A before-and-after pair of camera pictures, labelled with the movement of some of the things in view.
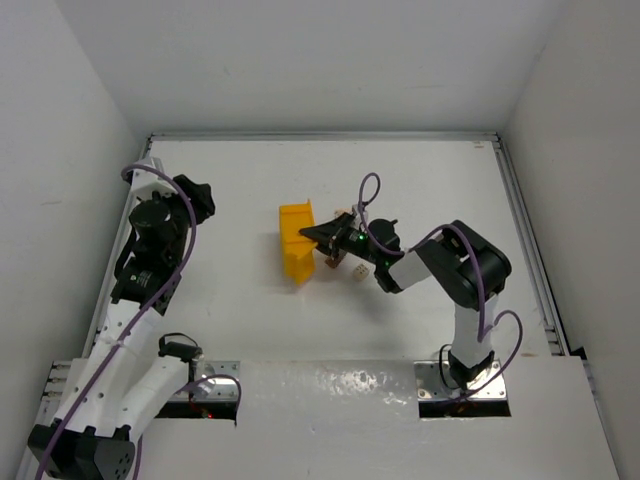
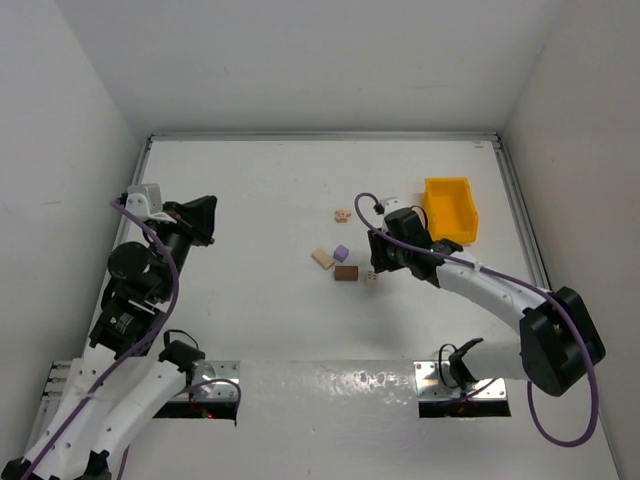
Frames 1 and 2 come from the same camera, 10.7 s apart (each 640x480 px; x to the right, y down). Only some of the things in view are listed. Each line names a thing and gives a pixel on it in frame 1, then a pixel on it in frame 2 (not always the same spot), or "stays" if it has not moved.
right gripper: x=338 y=240 → x=379 y=255
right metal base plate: x=435 y=381 stays
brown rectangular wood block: x=331 y=262 → x=346 y=273
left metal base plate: x=217 y=389 stays
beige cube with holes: x=361 y=272 → x=371 y=279
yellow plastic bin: x=299 y=250 → x=450 y=208
